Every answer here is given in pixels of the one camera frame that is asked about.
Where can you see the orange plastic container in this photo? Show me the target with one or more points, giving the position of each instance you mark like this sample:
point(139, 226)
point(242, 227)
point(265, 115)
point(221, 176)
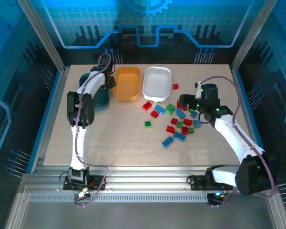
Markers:
point(126, 83)

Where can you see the dark teal plastic container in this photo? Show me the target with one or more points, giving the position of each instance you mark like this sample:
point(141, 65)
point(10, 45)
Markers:
point(102, 100)

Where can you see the green lego brick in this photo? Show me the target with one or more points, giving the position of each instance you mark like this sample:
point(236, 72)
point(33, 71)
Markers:
point(191, 130)
point(170, 108)
point(147, 124)
point(191, 110)
point(179, 124)

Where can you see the small blue lego brick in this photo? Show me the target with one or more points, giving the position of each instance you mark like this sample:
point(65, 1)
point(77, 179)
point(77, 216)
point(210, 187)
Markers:
point(194, 115)
point(197, 124)

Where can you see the long blue lego brick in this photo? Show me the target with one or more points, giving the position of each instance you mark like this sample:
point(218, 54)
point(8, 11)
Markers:
point(179, 136)
point(160, 109)
point(180, 113)
point(167, 142)

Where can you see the large red lego brick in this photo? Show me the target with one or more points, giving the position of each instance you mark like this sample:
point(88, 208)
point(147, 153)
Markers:
point(147, 106)

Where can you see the white plastic container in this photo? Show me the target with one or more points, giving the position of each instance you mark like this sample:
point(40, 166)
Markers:
point(156, 83)

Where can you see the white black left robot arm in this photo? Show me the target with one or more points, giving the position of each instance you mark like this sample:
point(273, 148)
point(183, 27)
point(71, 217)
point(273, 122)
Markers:
point(77, 143)

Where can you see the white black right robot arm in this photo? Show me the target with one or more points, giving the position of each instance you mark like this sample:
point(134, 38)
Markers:
point(233, 136)

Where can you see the blue table side strip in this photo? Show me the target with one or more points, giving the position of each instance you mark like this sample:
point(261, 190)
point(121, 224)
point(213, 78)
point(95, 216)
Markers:
point(45, 119)

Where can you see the small lit circuit board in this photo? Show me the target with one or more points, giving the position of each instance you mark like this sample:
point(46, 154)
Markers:
point(83, 192)
point(218, 194)

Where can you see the aluminium table side rail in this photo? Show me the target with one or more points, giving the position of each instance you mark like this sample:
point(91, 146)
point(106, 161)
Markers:
point(52, 119)
point(233, 70)

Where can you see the aluminium frame post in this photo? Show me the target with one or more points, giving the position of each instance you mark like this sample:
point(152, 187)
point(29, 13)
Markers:
point(252, 31)
point(40, 31)

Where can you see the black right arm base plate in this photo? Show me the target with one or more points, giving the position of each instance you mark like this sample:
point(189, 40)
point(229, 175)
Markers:
point(197, 182)

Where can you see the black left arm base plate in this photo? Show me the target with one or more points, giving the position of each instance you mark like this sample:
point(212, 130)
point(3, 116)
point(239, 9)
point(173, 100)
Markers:
point(97, 181)

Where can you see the wide aluminium frame rail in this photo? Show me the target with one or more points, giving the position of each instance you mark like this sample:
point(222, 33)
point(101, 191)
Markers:
point(145, 179)

